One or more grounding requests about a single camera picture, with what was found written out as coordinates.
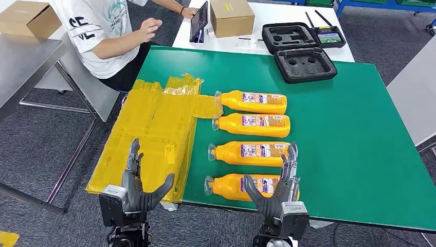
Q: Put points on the light grey table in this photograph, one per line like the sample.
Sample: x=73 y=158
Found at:
x=415 y=95

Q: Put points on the blue metal rack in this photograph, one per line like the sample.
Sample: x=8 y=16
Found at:
x=391 y=5

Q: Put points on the person's left forearm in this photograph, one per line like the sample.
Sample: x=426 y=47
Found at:
x=168 y=5

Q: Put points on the person's left hand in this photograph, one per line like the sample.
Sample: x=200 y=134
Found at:
x=190 y=13

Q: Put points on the green plastic crate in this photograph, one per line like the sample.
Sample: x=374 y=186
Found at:
x=318 y=2
x=415 y=2

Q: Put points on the black remote controller with antennas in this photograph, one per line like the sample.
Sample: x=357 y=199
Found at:
x=328 y=37

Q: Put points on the cardboard box yellow sticker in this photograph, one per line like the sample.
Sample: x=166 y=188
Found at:
x=231 y=18

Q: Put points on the thin black stylus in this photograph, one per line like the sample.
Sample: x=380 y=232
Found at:
x=245 y=38

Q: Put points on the person's right hand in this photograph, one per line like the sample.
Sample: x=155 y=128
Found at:
x=150 y=29

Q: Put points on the yellow taped cardboard sheet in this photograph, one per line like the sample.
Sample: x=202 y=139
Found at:
x=150 y=119

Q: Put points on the orange detergent bottle clear cap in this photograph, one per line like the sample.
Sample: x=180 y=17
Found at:
x=231 y=126
x=224 y=187
x=235 y=102
x=228 y=154

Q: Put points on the yellow floor tape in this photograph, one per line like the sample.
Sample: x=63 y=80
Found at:
x=6 y=240

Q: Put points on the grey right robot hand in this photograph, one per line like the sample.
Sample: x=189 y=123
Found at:
x=272 y=204

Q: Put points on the small white clip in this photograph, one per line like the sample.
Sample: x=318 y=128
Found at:
x=253 y=42

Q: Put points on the black foam-lined open case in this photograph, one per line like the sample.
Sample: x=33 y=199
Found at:
x=303 y=73

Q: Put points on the person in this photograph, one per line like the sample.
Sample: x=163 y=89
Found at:
x=98 y=34

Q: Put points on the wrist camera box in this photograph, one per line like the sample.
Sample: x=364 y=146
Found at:
x=110 y=204
x=296 y=221

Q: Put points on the black tablet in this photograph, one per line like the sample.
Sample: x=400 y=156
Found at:
x=198 y=20

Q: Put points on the person's right forearm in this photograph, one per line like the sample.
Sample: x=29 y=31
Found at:
x=117 y=46

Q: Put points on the steel table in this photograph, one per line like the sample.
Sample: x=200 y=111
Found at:
x=24 y=64

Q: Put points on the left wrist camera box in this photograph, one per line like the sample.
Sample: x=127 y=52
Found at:
x=110 y=204

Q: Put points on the plain brown cardboard box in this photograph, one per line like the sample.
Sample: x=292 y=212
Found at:
x=27 y=17

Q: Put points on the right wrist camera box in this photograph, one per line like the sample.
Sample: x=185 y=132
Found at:
x=296 y=221

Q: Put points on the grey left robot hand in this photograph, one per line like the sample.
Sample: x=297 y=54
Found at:
x=134 y=196

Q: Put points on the small white round object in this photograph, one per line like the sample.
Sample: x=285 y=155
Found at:
x=210 y=32

